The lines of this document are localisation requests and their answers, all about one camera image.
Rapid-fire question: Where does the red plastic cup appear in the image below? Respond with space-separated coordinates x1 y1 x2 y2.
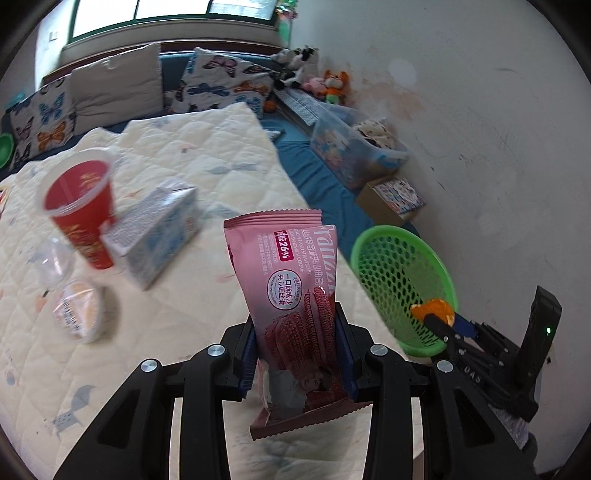
37 148 122 271

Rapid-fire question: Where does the cardboard box patterned top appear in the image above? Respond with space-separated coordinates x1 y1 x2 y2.
355 178 426 227

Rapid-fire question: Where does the orange peel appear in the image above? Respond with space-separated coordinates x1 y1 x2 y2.
411 299 455 326

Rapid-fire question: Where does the green plastic basket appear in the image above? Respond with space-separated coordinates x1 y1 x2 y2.
350 224 459 358

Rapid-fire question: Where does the blue patterned folded mat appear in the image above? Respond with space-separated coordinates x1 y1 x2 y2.
277 88 333 125

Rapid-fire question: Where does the small pink printed snack cup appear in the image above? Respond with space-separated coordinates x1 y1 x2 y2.
52 279 106 344

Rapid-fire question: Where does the white quilted blanket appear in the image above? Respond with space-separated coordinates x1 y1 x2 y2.
0 102 426 480

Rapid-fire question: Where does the spotted cloth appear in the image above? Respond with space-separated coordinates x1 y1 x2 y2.
355 119 393 148

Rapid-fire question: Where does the cow plush toy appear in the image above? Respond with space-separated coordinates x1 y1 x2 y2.
281 45 321 90

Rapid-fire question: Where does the clear storage bin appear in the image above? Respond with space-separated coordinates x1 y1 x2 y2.
310 102 411 192

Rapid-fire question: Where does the grey cushion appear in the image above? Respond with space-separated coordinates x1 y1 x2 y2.
69 42 166 132

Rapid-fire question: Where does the blue sofa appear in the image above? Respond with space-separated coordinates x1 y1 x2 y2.
0 51 421 241

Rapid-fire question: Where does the white blue milk carton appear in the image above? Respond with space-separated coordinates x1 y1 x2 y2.
100 178 200 291

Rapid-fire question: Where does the clear plastic lid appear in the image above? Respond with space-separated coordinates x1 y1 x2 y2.
34 237 77 289

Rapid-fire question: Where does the green pinwheel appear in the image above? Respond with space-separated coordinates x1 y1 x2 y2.
274 0 301 47

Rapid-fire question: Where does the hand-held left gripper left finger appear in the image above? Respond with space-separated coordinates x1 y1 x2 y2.
53 316 259 480

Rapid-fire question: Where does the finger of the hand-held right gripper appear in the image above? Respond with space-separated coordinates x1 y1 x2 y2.
424 314 465 358
454 313 485 342

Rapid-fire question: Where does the window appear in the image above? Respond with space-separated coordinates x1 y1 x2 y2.
69 0 278 42

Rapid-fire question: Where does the orange fox plush toy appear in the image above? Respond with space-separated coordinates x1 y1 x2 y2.
321 69 352 106

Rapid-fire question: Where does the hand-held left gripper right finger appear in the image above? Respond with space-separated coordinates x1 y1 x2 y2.
333 300 539 480

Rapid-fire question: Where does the pink cookie packet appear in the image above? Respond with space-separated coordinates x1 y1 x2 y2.
223 209 372 441

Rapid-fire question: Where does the butterfly print pillow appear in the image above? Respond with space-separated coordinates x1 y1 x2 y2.
9 76 79 169
167 47 275 120

